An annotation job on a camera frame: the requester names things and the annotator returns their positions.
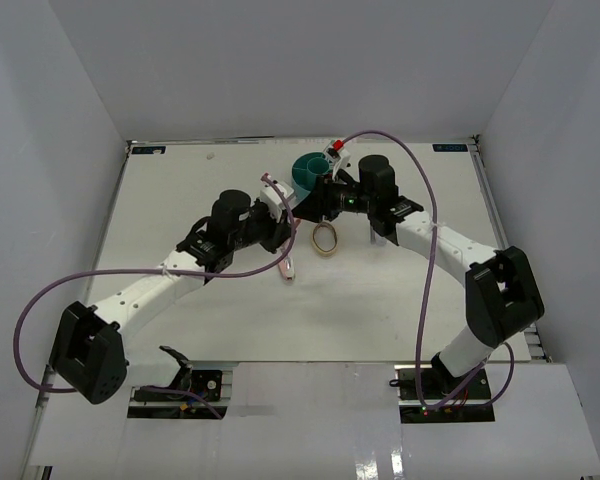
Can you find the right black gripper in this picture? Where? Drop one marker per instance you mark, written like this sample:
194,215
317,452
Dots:
321,201

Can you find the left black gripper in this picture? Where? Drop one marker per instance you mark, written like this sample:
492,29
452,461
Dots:
279,232

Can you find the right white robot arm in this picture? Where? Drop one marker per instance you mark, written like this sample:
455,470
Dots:
501,294

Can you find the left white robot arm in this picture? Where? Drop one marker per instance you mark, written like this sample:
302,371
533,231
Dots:
89,347

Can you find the teal round desk organizer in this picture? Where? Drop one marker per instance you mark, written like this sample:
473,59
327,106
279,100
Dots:
305,171

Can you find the masking tape roll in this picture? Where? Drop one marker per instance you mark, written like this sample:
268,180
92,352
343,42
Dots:
324,239

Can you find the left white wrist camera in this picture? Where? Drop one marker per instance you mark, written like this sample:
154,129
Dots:
273,201

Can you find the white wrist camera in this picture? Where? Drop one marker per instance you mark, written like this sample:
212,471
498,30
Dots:
337,157
273,201

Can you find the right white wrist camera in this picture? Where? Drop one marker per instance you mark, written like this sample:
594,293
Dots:
337,157

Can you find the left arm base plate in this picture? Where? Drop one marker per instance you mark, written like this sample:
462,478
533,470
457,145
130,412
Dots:
196,392

